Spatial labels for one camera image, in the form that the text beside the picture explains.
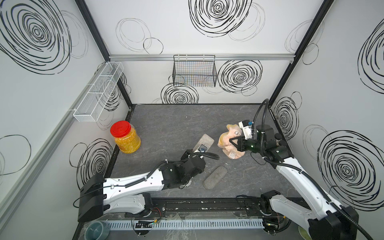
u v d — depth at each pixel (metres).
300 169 0.47
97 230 0.67
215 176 0.81
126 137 0.83
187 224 0.77
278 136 0.91
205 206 0.75
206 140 0.75
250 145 0.66
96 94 0.71
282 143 0.88
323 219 0.39
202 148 0.63
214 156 0.58
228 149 0.72
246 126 0.68
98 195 0.41
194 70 1.44
